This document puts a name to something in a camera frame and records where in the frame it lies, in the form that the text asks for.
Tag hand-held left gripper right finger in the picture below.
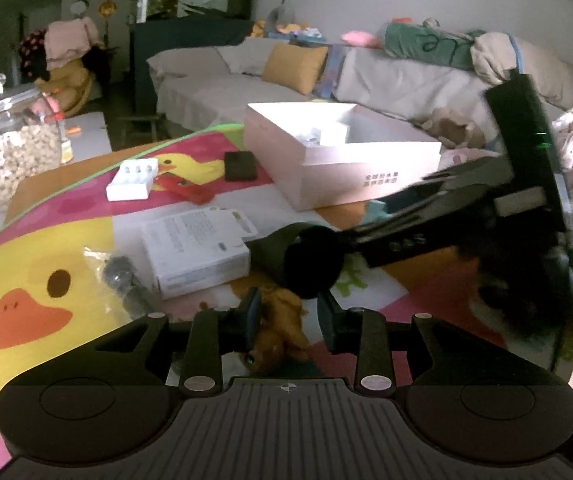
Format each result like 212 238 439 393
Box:
317 290 497 396

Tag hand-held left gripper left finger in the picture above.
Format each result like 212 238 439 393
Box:
84 287 263 395

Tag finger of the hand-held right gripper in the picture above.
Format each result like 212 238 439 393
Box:
419 155 515 202
351 205 498 269

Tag brown plush toy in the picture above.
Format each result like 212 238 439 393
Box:
244 287 312 376

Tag black cylindrical object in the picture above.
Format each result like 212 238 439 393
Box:
245 222 350 302

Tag pink cardboard box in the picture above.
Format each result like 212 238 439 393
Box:
243 102 442 211

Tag black rectangular pouch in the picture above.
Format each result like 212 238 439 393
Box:
224 151 258 182

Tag white flat labelled box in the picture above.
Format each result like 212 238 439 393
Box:
140 207 258 301

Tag beige crumpled cloth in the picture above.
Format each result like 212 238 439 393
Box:
469 32 523 86

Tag small white carton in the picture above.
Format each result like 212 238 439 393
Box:
323 122 350 147

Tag green plush toy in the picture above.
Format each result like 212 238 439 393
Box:
381 22 487 71

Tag clear bag with dark part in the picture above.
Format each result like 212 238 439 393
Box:
82 246 160 318

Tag red flat packet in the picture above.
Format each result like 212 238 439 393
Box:
154 172 214 205

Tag blue striped cloth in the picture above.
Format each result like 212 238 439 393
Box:
311 42 348 101

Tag pink plush toy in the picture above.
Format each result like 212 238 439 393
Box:
341 30 382 48

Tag white box of small vials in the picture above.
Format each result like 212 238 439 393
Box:
105 157 160 202

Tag yellow cushion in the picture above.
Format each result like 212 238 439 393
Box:
262 42 328 96

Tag beige sofa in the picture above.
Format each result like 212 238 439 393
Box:
146 35 573 161

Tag duck printed play mat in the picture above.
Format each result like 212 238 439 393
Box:
0 122 573 461

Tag grey pillow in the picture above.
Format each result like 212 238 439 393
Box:
146 47 232 80
216 39 287 76

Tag glass jar of nuts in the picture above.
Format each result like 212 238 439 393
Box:
0 74 67 213

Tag pink toy figure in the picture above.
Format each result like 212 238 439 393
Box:
31 95 66 121

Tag glass fish tank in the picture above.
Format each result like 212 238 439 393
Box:
136 0 254 23

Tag pink clothes pile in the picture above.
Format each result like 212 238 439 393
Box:
44 17 100 68

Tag black dotted cloth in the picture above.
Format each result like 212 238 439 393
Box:
19 30 51 86

